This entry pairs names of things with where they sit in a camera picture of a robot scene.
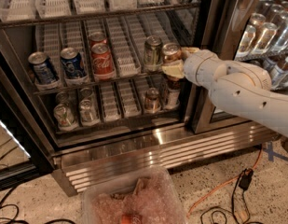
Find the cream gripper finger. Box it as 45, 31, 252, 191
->
161, 60, 185, 79
181, 47, 199, 60

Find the orange soda can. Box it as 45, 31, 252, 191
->
161, 42, 183, 82

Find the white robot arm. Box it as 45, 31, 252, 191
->
162, 48, 288, 138

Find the green soda can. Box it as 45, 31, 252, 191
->
144, 35, 163, 72

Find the brown can lower shelf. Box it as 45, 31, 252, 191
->
144, 88, 160, 113

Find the glass fridge door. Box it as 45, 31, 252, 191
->
190, 0, 288, 134

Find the red cola can front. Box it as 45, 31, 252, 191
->
91, 43, 114, 75

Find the red cola can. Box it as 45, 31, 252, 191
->
91, 43, 114, 75
89, 32, 107, 47

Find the steel fridge cabinet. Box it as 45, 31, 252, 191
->
0, 0, 288, 196

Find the red cola can rear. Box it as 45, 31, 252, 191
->
89, 32, 107, 47

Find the silver can rear right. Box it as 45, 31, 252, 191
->
80, 88, 95, 101

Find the silver can front right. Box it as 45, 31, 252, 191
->
79, 99, 99, 126

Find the dark blue pepsi can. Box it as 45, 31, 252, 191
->
61, 47, 87, 79

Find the silver can rear left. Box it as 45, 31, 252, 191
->
56, 91, 70, 106

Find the silver green can front left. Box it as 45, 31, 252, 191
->
53, 104, 75, 131

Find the light blue soda can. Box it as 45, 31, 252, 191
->
28, 51, 59, 85

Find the red can in bin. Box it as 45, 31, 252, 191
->
120, 214, 142, 224

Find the brown bottle white cap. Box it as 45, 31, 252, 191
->
165, 79, 181, 109

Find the blue tape cross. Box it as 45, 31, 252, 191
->
264, 142, 288, 161

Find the black power adapter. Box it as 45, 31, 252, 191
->
239, 169, 254, 191

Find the clear plastic bin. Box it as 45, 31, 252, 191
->
82, 166, 187, 224

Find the orange extension cable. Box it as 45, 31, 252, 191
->
185, 144, 265, 219

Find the black cable right floor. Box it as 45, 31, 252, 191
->
199, 171, 265, 224

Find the black cable floor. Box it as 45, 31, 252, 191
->
199, 171, 265, 224
0, 184, 76, 224

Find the black cable left floor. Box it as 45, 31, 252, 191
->
0, 184, 76, 224

